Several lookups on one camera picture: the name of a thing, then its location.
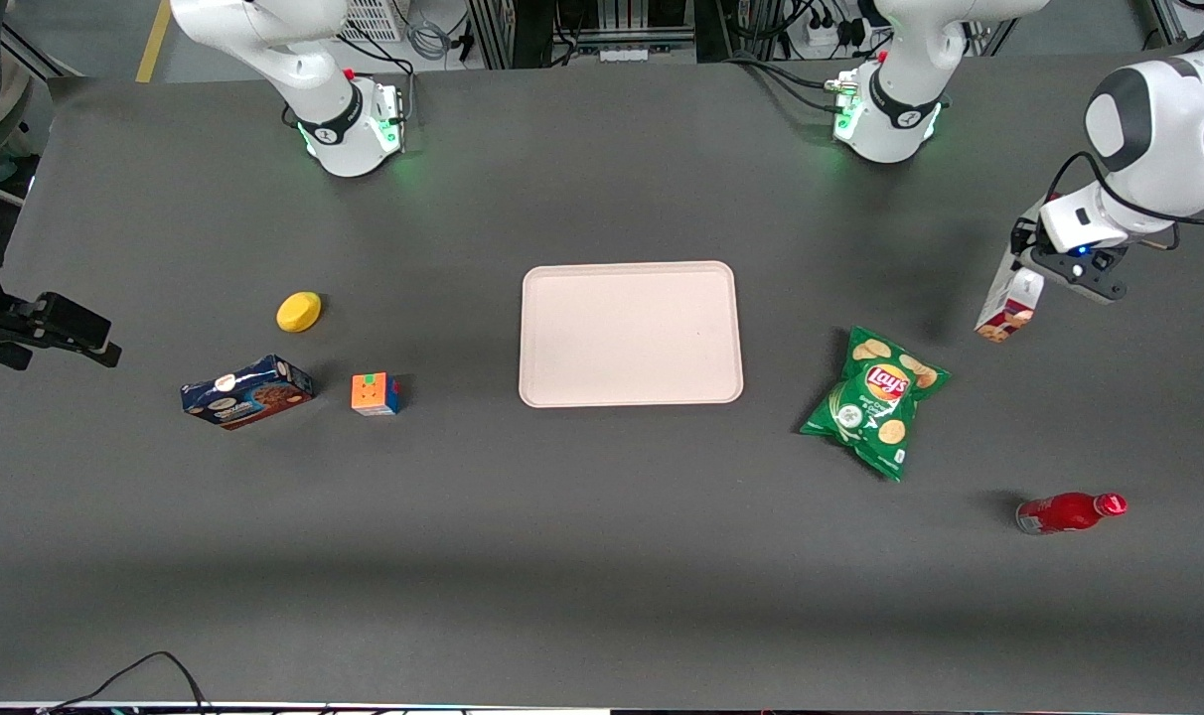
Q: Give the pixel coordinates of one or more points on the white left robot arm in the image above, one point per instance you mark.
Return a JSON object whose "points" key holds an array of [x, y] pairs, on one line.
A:
{"points": [[1173, 129]]}

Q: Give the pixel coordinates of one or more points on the white perforated box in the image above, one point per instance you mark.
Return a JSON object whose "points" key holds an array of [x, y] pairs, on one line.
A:
{"points": [[374, 18]]}

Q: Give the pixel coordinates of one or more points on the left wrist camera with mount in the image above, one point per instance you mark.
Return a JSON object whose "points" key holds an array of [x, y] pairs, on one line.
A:
{"points": [[1094, 273]]}

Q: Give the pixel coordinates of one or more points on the green Lays chips bag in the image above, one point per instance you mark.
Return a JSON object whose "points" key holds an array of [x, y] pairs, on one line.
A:
{"points": [[875, 402]]}

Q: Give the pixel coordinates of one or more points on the white power strip with plugs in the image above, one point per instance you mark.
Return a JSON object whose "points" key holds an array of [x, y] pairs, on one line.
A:
{"points": [[832, 35]]}

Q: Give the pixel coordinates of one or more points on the red tartan cookie box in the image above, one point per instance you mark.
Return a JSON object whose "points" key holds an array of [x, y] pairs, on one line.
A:
{"points": [[1017, 293]]}

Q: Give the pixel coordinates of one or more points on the red aluminium bottle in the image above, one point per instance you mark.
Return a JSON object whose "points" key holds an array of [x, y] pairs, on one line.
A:
{"points": [[1064, 513]]}

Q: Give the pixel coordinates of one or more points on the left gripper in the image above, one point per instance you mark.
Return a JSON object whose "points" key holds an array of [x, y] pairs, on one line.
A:
{"points": [[1019, 238]]}

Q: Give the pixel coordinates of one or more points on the dark metal rack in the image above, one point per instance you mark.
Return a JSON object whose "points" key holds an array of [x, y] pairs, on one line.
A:
{"points": [[490, 30]]}

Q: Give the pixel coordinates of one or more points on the colourful puzzle cube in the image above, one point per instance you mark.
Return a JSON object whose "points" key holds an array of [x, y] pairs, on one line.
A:
{"points": [[376, 394]]}

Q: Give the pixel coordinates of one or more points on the beige plastic tray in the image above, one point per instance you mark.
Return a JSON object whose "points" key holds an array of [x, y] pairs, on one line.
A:
{"points": [[630, 333]]}

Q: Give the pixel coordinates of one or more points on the blue cookie box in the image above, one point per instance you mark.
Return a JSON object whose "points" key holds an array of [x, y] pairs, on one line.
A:
{"points": [[249, 394]]}

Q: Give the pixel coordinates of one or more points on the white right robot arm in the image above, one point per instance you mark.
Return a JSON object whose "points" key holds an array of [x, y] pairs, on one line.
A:
{"points": [[329, 119]]}

